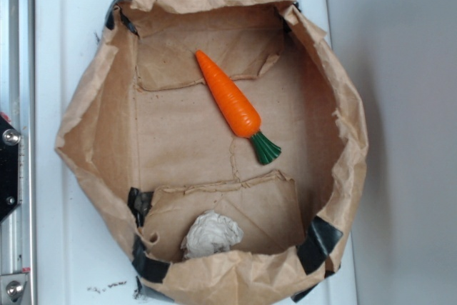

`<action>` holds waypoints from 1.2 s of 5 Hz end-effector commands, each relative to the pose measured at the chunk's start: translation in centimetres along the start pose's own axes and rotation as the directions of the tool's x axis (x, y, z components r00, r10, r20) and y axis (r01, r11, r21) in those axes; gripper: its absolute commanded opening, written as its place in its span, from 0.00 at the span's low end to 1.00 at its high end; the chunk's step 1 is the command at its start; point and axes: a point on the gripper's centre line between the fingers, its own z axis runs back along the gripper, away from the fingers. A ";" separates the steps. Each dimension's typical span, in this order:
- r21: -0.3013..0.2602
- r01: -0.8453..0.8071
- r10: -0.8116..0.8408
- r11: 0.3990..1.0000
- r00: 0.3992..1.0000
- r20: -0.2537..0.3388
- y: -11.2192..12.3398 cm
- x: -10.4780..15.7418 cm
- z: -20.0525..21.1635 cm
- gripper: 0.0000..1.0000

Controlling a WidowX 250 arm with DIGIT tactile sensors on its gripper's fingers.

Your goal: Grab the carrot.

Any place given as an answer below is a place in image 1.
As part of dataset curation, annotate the aluminium frame rail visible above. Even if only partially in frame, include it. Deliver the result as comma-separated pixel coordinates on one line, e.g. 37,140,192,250
1,0,37,304

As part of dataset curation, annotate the orange plastic toy carrot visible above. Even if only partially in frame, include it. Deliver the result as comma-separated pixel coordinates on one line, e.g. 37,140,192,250
195,50,281,165

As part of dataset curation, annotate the crumpled white paper ball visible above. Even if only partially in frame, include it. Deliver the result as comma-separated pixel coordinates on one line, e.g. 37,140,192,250
181,210,244,260

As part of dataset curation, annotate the brown paper bag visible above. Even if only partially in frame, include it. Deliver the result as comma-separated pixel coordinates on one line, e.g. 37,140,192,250
56,0,368,304

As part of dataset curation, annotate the silver corner bracket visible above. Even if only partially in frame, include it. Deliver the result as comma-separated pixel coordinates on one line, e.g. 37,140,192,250
1,273,31,305

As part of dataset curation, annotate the white plastic tray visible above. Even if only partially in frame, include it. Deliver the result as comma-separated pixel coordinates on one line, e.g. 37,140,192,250
34,0,359,305

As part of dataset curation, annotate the black metal bracket plate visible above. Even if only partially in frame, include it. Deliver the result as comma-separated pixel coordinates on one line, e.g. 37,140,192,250
0,115,21,222

